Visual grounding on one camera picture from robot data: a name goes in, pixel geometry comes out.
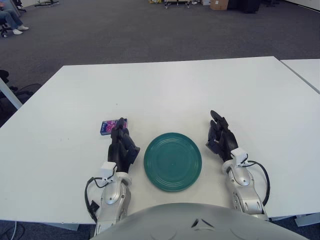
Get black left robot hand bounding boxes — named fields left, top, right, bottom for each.
left=107, top=116, right=141, bottom=174

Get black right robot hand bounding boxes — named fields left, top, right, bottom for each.
left=205, top=109, right=239, bottom=163

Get purple gum pack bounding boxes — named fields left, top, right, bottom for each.
left=99, top=119, right=129, bottom=136

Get green round plate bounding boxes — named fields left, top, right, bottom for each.
left=143, top=132, right=203, bottom=193

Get silver robot torso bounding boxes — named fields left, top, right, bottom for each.
left=93, top=202, right=298, bottom=240

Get white table leg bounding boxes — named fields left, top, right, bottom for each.
left=0, top=77, right=23, bottom=110

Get brown cardboard box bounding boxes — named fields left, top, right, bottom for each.
left=209, top=0, right=228, bottom=11

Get black cabinet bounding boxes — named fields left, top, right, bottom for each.
left=233, top=0, right=260, bottom=14

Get wheeled metal cart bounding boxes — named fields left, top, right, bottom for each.
left=163, top=0, right=201, bottom=10

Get black floor rack base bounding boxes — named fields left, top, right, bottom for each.
left=34, top=0, right=62, bottom=8

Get seated person in jeans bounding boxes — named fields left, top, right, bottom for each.
left=0, top=3, right=30, bottom=35

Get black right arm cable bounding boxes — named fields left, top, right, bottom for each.
left=246, top=160, right=271, bottom=204

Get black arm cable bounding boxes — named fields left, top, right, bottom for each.
left=84, top=176, right=101, bottom=224
left=246, top=160, right=271, bottom=204

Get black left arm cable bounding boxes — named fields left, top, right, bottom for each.
left=84, top=176, right=101, bottom=224

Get floor cables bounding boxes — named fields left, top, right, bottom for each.
left=0, top=221, right=26, bottom=240

